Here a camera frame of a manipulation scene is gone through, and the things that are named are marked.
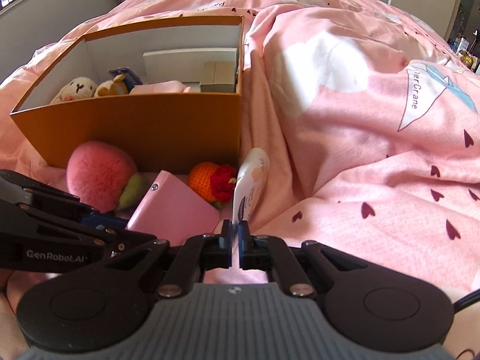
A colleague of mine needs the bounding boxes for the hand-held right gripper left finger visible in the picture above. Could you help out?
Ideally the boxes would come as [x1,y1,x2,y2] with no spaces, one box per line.
[101,220,234,299]

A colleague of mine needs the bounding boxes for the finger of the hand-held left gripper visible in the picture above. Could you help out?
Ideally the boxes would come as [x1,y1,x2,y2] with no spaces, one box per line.
[22,204,158,261]
[0,170,128,231]

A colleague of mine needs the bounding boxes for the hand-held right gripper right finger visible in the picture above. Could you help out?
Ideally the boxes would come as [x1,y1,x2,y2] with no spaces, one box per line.
[239,221,370,298]

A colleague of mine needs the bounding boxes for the pink peach plush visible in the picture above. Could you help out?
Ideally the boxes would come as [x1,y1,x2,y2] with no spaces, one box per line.
[67,140,151,212]

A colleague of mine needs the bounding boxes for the pink snap wallet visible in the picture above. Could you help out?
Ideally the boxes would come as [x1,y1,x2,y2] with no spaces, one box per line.
[124,170,221,244]

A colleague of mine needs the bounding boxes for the white lotion tube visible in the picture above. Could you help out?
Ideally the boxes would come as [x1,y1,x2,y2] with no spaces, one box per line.
[230,147,271,233]

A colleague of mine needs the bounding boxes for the orange cardboard box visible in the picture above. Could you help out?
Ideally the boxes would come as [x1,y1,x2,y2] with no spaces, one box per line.
[9,15,246,167]

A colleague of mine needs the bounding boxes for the knitted dog toy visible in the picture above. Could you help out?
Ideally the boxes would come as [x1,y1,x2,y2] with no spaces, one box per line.
[94,73,130,98]

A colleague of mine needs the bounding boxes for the crochet bunny with flowers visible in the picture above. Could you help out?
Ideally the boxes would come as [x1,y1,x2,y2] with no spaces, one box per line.
[49,77,99,106]

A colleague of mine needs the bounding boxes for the small gold box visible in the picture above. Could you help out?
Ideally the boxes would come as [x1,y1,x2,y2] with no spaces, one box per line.
[199,61,239,94]

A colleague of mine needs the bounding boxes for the white box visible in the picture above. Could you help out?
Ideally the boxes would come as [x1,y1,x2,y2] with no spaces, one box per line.
[142,47,241,85]

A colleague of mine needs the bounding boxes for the orange crochet fruit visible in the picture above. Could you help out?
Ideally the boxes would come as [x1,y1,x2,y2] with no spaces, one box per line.
[187,161,239,210]

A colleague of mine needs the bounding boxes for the pink printed blanket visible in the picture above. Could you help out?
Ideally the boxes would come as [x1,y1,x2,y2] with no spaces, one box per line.
[0,0,480,360]

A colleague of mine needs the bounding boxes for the pink fabric pouch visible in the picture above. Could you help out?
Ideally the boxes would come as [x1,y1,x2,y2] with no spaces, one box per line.
[129,80,192,95]

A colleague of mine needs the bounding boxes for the blue white label card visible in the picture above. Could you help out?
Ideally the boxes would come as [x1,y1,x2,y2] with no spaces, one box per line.
[108,67,144,85]

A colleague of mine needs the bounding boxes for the black cable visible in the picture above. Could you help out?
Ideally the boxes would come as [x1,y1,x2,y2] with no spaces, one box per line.
[452,289,480,314]

